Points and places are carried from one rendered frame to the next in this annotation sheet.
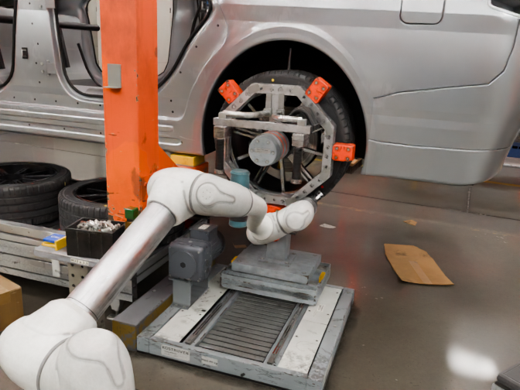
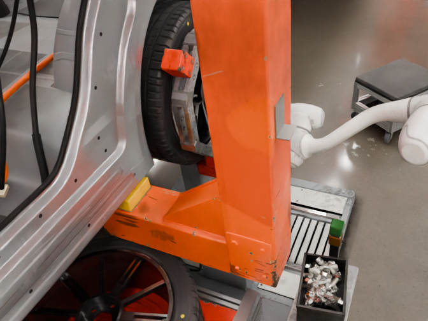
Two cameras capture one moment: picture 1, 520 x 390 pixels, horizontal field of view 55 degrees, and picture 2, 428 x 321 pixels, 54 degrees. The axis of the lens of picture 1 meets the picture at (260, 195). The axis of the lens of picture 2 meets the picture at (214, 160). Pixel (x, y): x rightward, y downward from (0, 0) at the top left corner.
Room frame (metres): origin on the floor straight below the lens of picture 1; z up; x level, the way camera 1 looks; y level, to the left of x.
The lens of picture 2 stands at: (1.97, 1.41, 1.69)
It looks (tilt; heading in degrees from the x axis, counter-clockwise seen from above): 39 degrees down; 282
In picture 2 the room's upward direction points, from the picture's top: 9 degrees counter-clockwise
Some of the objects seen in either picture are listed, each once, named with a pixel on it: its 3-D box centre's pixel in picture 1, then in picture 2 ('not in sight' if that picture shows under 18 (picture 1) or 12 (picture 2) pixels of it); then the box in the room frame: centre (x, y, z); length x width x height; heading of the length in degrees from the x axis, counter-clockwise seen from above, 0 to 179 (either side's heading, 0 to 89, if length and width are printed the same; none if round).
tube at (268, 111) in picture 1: (246, 105); not in sight; (2.16, 0.08, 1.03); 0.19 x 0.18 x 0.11; 162
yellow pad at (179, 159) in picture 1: (187, 158); (124, 190); (2.54, 0.38, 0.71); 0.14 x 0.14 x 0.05; 72
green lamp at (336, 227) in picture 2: (131, 213); (336, 227); (1.81, 0.49, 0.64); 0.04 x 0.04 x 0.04; 72
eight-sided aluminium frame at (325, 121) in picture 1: (274, 145); (214, 88); (2.25, -0.06, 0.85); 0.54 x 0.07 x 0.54; 72
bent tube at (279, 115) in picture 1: (290, 109); not in sight; (2.10, -0.11, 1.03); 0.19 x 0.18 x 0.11; 162
